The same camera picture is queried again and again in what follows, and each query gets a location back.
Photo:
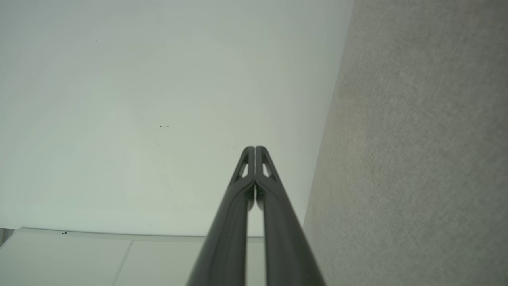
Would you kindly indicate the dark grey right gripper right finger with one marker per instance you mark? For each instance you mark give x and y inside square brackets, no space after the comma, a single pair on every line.
[285,238]

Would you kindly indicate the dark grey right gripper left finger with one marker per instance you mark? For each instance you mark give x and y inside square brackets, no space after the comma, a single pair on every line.
[226,238]

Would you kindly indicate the white wall baseboard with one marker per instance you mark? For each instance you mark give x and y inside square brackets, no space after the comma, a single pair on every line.
[158,238]

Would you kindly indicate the grey fabric sofa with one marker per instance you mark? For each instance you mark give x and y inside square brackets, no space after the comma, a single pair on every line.
[416,159]

